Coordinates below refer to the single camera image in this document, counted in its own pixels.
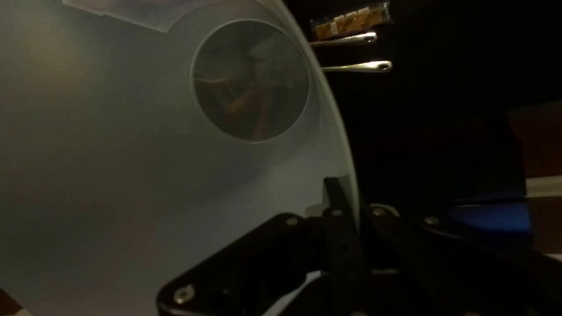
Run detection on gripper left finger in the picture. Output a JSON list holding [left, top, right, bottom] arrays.
[[156, 177, 374, 316]]

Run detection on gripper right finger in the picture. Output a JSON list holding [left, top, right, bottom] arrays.
[[360, 203, 562, 316]]

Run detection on clear plastic bin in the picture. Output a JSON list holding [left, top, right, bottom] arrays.
[[0, 0, 361, 316]]

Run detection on blue plastic object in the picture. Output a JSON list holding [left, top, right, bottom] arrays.
[[444, 200, 534, 240]]

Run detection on brown snack packet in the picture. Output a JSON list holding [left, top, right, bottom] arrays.
[[311, 2, 392, 40]]

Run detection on silver utensil handle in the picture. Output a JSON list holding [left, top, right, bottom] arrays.
[[322, 61, 393, 73], [309, 32, 378, 47]]

